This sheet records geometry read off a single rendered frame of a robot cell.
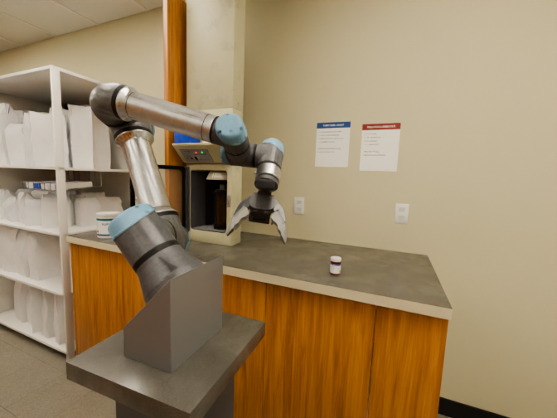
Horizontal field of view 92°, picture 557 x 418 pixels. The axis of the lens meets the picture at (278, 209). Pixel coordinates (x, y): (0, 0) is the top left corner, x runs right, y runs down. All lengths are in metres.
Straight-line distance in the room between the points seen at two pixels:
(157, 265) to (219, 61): 1.27
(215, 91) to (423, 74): 1.15
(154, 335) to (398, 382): 0.90
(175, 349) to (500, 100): 1.75
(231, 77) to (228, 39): 0.20
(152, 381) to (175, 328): 0.10
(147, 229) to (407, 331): 0.92
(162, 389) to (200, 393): 0.07
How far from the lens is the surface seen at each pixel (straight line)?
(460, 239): 1.78
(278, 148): 0.86
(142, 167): 0.92
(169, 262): 0.66
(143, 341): 0.69
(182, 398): 0.62
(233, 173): 1.54
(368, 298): 1.07
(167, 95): 1.75
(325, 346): 1.23
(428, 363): 1.20
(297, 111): 1.87
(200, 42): 1.82
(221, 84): 1.65
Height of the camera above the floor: 1.34
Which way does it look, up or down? 7 degrees down
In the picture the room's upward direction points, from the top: 2 degrees clockwise
